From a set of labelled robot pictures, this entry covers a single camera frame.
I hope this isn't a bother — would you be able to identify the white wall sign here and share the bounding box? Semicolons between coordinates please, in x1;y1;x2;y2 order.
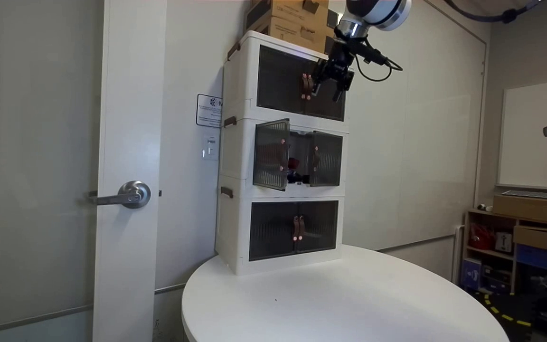
195;91;223;129

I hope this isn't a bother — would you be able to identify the small grey box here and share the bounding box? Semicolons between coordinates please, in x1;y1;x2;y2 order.
493;229;514;254

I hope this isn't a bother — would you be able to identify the silver door lever handle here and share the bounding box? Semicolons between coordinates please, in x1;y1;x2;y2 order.
88;178;153;208

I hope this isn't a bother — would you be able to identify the flat wide cardboard box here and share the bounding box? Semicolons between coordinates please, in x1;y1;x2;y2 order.
491;187;547;225

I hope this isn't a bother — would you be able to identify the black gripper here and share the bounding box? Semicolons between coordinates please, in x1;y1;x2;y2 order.
309;35;358;102

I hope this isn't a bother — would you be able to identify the white stacked storage cabinet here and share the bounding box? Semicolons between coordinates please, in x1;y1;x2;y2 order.
214;28;354;275

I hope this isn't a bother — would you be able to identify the small brown cardboard box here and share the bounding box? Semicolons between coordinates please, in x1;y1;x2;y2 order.
512;224;547;252

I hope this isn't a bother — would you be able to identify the tall blue box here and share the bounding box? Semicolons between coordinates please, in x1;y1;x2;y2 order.
461;254;483;292

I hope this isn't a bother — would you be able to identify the white door with glass panel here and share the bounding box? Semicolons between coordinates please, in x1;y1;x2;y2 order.
0;0;168;342

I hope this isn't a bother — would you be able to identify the white wall switch plate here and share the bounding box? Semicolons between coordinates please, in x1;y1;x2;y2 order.
199;138;218;159

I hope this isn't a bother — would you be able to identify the red and black item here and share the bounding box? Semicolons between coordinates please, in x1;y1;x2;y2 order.
284;155;313;186

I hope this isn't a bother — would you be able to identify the red storage item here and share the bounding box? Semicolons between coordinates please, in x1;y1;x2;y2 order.
468;224;497;252

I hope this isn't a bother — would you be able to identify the wide blue box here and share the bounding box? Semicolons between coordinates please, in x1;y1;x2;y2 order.
514;244;547;273

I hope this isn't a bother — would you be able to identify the wooden shelf unit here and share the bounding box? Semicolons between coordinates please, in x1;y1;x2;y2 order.
461;206;547;300

